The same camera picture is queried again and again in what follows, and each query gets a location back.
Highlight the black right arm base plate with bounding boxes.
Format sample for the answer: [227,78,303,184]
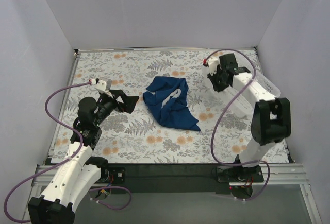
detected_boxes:
[216,165,264,183]

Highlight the white plastic basket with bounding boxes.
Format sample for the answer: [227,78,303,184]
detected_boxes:
[216,51,281,119]

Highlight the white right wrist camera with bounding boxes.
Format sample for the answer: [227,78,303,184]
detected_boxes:
[203,57,220,75]

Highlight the floral patterned table mat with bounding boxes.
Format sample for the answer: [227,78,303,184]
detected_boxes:
[52,50,253,163]

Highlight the aluminium frame rail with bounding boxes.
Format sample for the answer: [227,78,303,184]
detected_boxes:
[32,163,310,186]

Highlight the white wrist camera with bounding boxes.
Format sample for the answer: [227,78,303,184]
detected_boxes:
[89,77,113,98]
[203,57,220,75]

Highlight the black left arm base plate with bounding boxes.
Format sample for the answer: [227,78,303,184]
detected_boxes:
[79,166,127,185]

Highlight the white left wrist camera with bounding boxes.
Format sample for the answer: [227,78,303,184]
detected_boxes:
[89,77,113,98]

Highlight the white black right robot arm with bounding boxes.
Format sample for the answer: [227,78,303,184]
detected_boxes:
[203,51,291,182]

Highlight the blue printed t shirt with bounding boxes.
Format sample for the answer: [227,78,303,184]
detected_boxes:
[143,76,201,132]

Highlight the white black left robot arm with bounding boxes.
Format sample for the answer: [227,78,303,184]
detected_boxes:
[28,90,139,223]

